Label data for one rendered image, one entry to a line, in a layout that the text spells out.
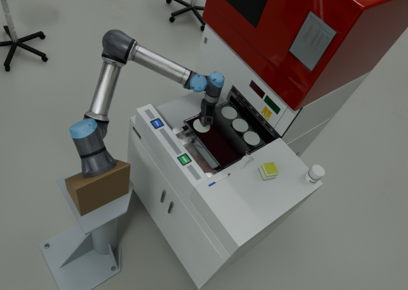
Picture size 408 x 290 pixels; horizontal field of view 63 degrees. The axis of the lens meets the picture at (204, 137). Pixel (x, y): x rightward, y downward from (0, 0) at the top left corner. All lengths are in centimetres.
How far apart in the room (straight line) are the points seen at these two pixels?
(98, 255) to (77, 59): 194
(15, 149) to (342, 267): 270
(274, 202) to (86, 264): 134
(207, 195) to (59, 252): 123
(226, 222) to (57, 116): 194
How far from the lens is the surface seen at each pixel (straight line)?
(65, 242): 251
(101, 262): 245
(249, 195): 168
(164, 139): 174
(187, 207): 182
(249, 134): 198
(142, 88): 329
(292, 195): 178
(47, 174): 277
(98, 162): 149
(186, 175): 165
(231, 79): 210
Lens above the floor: 237
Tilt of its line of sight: 52 degrees down
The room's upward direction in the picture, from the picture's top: 20 degrees clockwise
